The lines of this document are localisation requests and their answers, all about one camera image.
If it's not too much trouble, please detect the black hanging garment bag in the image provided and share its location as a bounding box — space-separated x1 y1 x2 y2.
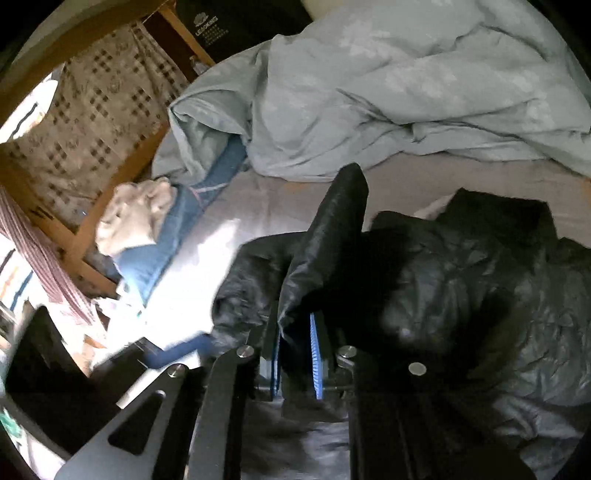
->
175 0 315 65

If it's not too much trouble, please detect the beige crumpled cloth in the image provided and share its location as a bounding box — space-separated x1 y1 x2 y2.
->
95 178 178 257

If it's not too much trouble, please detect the light blue floral duvet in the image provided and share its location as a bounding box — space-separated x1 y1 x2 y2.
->
151 0 591 185

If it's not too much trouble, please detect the long black down jacket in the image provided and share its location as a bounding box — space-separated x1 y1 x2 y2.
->
210 162 591 480

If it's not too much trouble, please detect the blue pillow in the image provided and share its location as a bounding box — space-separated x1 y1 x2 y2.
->
113 134 247 308

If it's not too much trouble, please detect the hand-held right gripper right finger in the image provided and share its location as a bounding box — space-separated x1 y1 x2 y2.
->
308 313 539 480

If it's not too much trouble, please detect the brown checked patterned curtain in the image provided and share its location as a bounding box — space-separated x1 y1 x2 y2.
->
7 21 190 232

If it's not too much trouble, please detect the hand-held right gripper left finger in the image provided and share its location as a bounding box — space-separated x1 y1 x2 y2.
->
54 314 282 480

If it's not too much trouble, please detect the wooden bunk bed frame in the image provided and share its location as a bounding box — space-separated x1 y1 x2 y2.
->
0 0 215 298

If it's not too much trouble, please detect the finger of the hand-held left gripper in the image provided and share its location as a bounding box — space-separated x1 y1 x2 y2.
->
92 335 215 374

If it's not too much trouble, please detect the red checked cloth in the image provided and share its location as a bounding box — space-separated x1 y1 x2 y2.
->
0 185 100 324

